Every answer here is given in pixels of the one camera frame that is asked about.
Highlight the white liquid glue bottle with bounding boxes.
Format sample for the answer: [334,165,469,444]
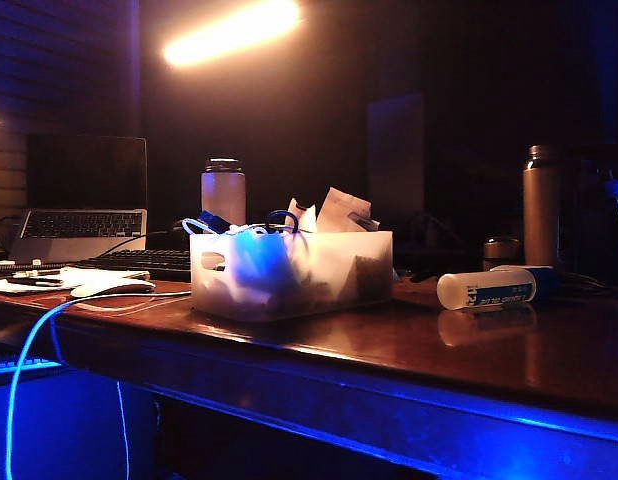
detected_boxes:
[436,266,558,312]

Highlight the translucent plastic storage box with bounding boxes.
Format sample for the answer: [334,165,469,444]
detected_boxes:
[188,229,394,323]

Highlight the small white paper packet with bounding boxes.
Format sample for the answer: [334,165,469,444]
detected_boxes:
[287,197,319,234]

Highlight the large white paper packet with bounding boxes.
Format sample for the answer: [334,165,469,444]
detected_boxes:
[316,187,381,234]

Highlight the white bottle dark cap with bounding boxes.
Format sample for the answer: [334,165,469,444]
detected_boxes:
[200,157,248,229]

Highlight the dark blue card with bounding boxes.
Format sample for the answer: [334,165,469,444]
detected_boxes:
[196,209,231,234]

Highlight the black keyboard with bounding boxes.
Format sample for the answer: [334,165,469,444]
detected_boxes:
[71,248,193,282]

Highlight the small metal cup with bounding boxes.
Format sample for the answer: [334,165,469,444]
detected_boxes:
[482,236,523,272]

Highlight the white computer mouse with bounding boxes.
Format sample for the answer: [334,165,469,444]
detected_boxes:
[70,278,157,300]

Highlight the glowing tube light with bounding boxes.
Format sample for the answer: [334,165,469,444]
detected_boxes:
[162,0,303,69]

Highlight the white notepad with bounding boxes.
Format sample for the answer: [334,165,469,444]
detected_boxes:
[0,266,151,295]

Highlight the silver laptop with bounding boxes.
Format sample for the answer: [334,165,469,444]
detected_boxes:
[8,134,149,264]

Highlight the tall metal thermos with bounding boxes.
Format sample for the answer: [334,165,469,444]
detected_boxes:
[521,144,565,269]

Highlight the black pen with clip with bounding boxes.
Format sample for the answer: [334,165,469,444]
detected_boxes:
[6,276,65,288]

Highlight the black spiral notebook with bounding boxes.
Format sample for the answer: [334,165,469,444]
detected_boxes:
[0,260,90,275]

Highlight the cabinet under desk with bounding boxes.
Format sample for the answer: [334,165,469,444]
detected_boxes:
[0,369,155,480]

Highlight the light blue cable loop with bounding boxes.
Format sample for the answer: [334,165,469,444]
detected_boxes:
[182,217,270,237]

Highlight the thin black cable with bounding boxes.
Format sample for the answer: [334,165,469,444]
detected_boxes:
[93,229,188,259]

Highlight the thin white cable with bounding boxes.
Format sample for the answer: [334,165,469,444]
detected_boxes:
[116,379,132,480]

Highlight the black cables by adapter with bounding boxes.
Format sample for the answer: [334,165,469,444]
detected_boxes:
[553,272,615,297]

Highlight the thick white cable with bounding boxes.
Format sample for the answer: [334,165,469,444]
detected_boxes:
[4,289,193,480]

